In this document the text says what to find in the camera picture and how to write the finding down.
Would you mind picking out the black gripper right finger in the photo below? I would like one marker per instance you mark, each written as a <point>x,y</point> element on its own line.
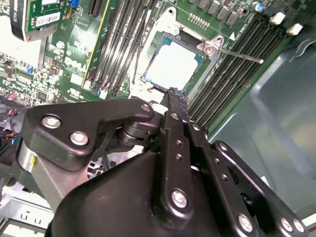
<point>217,177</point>

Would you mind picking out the metal socket cover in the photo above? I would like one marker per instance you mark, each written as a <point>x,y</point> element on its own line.
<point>158,107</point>

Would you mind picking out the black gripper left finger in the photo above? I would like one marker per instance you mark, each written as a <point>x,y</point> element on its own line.
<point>74,123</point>

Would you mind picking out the silver CPU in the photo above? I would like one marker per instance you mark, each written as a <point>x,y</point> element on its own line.
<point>172,64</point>

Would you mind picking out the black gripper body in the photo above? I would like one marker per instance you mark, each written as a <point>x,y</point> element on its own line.
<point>111,197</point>

